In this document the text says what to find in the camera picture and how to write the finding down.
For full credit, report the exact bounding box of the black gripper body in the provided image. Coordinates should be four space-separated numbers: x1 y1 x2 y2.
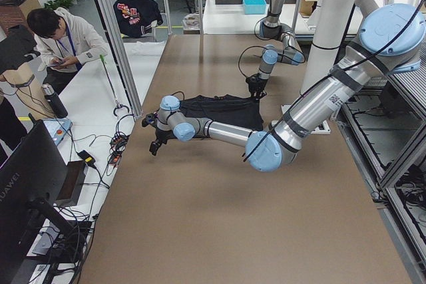
149 128 175 156
246 73 266 100

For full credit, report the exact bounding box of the black t-shirt with logo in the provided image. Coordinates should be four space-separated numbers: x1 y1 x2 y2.
180 94 264 130

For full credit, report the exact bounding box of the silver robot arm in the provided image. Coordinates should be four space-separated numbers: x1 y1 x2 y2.
149 0 425 172
259 0 306 65

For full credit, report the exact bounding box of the reacher grabber tool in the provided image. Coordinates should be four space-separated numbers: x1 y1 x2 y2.
99 55 130 118

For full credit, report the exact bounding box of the blue plastic bin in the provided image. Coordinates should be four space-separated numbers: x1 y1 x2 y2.
242 0 267 15

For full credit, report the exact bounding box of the black power adapter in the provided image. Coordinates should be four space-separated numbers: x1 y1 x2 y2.
77 150 95 168

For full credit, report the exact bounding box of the white cloth on side table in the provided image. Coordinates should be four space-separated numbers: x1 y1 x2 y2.
124 41 166 62

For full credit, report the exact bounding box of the black box on side table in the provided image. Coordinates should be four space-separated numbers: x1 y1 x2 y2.
55 160 89 207

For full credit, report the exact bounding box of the teach pendant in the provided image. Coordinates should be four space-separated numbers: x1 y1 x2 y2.
43 118 72 146

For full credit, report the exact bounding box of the black water bottle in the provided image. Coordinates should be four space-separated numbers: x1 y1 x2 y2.
41 84 68 118

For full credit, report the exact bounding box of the dark varsity jacket with patches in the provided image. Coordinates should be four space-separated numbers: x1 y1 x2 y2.
112 0 164 38

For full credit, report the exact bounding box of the seated person in beige hoodie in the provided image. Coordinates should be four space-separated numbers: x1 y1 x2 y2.
27 7 108 94

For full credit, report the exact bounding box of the aluminium slatted workbench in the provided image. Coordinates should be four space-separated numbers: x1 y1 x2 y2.
385 27 426 185

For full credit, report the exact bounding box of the black Huawei monitor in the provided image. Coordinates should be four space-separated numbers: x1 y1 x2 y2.
1 120 73 283

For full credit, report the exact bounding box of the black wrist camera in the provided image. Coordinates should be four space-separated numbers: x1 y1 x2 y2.
141 113 157 128

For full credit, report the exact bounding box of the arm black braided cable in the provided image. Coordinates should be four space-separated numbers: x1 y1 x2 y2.
238 14 300 82
241 0 426 164

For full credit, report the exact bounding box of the aluminium frame post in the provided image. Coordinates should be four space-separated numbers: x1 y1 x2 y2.
94 0 142 119

